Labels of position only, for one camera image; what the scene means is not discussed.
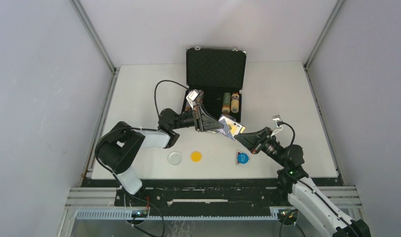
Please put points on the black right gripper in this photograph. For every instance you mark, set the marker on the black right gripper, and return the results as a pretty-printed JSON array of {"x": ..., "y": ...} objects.
[{"x": 255, "y": 141}]

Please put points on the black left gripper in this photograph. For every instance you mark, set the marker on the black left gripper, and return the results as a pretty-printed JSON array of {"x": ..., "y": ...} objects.
[{"x": 205, "y": 122}]

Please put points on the playing card deck box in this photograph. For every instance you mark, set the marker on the playing card deck box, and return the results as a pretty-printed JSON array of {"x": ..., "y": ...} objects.
[{"x": 231, "y": 127}]

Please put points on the green yellow chip stack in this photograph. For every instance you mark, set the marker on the green yellow chip stack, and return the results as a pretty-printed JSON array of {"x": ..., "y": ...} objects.
[{"x": 226, "y": 106}]

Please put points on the yellow blue chip stack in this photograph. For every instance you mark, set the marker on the yellow blue chip stack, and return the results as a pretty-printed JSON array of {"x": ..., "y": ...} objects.
[{"x": 235, "y": 103}]

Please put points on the black poker set case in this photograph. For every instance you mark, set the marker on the black poker set case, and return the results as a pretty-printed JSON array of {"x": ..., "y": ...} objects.
[{"x": 215, "y": 71}]

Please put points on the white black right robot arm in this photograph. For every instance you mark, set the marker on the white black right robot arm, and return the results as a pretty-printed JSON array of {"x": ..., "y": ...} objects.
[{"x": 297, "y": 187}]

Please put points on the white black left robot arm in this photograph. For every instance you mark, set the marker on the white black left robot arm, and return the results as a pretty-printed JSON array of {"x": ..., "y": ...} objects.
[{"x": 118, "y": 148}]

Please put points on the yellow round button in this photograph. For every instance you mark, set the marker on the yellow round button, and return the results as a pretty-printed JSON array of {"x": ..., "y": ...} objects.
[{"x": 196, "y": 156}]

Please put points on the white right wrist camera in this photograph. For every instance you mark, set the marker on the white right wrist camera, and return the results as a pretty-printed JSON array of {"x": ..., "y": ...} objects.
[{"x": 278, "y": 125}]

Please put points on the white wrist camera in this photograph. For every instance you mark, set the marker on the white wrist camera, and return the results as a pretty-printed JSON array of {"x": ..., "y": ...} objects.
[
  {"x": 278, "y": 125},
  {"x": 190, "y": 100}
]

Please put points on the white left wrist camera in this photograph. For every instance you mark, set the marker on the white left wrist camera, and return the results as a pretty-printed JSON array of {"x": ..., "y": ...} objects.
[{"x": 190, "y": 100}]

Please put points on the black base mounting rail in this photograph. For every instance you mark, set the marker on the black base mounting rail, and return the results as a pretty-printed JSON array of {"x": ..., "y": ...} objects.
[{"x": 209, "y": 198}]

